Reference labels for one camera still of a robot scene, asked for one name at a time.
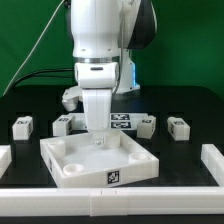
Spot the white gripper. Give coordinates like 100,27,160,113
62,86,112,146

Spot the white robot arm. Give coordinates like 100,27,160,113
62,0,157,145

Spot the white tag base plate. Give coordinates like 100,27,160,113
74,113,147,130

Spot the white cable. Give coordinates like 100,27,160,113
2,0,67,98

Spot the white fence piece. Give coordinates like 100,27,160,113
201,144,224,187
0,145,12,178

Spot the white right fence piece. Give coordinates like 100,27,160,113
201,144,224,187

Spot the white front fence wall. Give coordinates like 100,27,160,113
0,187,224,217

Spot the white left fence piece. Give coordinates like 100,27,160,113
0,145,12,178

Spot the white square tabletop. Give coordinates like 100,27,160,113
40,130,159,188

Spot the black cable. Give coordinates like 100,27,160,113
12,68,76,88

